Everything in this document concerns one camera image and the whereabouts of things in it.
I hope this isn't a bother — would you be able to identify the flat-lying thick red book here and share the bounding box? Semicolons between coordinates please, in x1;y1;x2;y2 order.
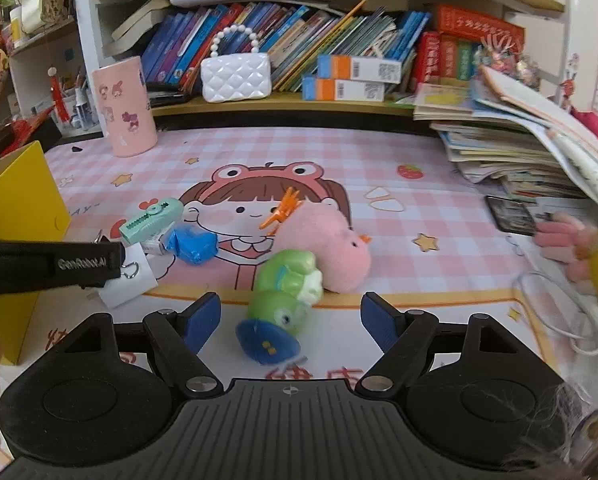
431;4;526;56

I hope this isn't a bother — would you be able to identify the blue wrapper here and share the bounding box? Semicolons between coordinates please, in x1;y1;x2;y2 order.
166;226;219;265

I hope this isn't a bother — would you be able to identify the red tassel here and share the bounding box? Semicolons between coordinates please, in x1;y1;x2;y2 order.
49;66;73;124

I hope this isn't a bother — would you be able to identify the white card with rings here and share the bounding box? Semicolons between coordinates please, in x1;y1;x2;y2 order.
99;242;159;310

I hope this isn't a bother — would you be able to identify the beige hardcover book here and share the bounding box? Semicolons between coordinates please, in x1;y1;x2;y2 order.
110;0;172;45

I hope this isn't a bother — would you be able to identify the orange and blue carton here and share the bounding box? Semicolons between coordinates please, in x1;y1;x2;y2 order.
302;77;386;102
318;55;404;83

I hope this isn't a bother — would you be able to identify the stack of books and papers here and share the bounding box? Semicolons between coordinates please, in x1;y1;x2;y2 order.
413;65;598;216

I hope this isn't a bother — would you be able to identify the pink round plush toy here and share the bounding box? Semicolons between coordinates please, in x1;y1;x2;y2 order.
274;202;373;294

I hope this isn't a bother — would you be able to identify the upright thick green book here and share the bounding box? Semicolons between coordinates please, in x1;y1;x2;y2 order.
458;42;481;81

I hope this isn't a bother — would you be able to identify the pink cartoon desk mat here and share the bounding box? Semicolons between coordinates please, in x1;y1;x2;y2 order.
0;127;598;401

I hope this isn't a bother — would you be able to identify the green frog plush toy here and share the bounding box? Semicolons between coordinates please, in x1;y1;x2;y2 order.
235;250;325;364

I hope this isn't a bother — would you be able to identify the mint green crocodile toy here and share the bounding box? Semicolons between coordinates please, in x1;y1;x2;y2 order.
118;199;185;247

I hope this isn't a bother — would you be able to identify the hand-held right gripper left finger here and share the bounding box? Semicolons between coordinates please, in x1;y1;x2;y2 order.
69;291;223;396

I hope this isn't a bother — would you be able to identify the fuzzy grey fur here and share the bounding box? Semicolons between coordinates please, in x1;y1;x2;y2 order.
506;382;598;480

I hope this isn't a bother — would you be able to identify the pale pink plush toy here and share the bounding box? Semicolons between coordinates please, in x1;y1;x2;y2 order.
535;212;598;295

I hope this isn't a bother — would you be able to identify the cluttered side shelf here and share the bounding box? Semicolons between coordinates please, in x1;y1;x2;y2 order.
6;17;102;140

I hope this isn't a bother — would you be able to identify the white wooden bookshelf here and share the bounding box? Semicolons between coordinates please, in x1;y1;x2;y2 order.
74;0;574;133

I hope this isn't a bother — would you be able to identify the black flat case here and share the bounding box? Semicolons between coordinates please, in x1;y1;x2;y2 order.
146;91;191;109

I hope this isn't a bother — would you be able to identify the white quilted pearl-handle handbag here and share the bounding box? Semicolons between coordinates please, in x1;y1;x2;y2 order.
200;25;273;102

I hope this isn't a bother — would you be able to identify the row of colourful books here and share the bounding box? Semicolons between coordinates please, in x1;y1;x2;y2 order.
142;0;432;94

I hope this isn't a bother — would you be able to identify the pink glittery ornament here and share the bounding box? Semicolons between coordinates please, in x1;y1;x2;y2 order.
479;35;540;84

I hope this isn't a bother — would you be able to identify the black dark-screen phone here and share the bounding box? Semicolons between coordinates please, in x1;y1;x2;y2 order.
485;195;538;236

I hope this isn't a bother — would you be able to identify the orange hair clip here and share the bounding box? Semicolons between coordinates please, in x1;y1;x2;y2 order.
260;186;305;235

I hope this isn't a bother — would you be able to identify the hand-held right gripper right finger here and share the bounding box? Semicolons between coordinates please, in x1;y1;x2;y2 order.
356;291;517;396

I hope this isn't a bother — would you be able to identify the red folded paper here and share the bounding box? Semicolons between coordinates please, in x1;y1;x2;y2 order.
12;107;56;135

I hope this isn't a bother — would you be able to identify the upright thick red book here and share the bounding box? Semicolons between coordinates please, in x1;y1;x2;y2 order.
416;31;442;84
439;37;460;81

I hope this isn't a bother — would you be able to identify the pink cartoon pen holder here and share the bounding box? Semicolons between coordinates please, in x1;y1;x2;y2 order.
91;56;158;158

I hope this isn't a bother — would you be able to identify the yellow cardboard box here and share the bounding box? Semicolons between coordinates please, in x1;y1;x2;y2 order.
0;141;71;365

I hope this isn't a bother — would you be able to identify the red cloth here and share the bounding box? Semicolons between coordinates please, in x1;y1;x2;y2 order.
571;107;598;157

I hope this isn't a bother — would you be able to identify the coiled white cable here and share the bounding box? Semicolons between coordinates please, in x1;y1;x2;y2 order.
515;270;598;357

